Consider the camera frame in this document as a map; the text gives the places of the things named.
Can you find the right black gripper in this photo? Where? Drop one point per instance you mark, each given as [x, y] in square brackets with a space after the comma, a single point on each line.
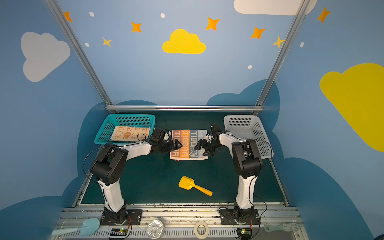
[207, 144]

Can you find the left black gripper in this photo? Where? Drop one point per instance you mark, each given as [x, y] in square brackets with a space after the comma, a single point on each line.
[170, 145]

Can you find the grey plastic basket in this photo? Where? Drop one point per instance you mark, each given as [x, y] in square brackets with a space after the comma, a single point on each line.
[249, 127]

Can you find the orange patterned towel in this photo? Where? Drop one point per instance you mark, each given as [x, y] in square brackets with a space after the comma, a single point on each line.
[129, 134]

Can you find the teal plastic basket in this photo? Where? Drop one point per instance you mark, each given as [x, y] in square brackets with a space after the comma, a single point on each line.
[104, 134]

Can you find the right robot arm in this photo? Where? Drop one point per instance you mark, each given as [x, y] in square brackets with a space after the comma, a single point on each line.
[247, 161]

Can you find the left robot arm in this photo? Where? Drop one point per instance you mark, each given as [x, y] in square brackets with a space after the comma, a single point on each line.
[109, 165]

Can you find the yellow toy shovel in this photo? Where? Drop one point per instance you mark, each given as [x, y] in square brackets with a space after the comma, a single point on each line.
[188, 183]

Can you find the clear round lid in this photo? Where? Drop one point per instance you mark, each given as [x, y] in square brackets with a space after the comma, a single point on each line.
[155, 229]

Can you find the white tape roll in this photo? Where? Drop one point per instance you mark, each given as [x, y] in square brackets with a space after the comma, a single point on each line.
[201, 230]

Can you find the right circuit board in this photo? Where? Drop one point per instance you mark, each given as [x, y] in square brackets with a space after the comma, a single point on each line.
[243, 234]

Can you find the circuit board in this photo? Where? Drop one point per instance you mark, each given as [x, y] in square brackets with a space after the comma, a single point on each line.
[118, 234]
[243, 234]

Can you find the left circuit board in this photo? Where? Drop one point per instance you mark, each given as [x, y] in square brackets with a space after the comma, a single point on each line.
[118, 234]

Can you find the grey-green brush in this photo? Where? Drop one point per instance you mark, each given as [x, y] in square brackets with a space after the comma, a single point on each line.
[286, 227]

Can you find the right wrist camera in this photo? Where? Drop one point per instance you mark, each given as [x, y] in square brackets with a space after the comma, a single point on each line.
[208, 138]

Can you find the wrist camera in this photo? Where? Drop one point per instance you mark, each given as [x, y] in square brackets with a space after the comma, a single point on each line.
[160, 135]
[208, 138]

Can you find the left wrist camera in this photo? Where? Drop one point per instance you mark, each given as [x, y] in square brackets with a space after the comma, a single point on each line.
[160, 135]

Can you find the aluminium front rail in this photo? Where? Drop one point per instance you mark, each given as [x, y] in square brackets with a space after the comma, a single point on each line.
[179, 221]

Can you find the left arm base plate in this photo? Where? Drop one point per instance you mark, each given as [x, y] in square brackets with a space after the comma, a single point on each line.
[121, 218]

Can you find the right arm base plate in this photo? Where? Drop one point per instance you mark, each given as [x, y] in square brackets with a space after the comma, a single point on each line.
[238, 216]

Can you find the aluminium frame left post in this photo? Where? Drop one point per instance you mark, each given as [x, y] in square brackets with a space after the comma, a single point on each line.
[64, 24]

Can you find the aluminium frame post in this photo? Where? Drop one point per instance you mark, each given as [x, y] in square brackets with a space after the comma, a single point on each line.
[64, 24]
[290, 37]

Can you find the aluminium frame right post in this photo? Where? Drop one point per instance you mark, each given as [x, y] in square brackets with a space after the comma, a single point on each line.
[290, 37]

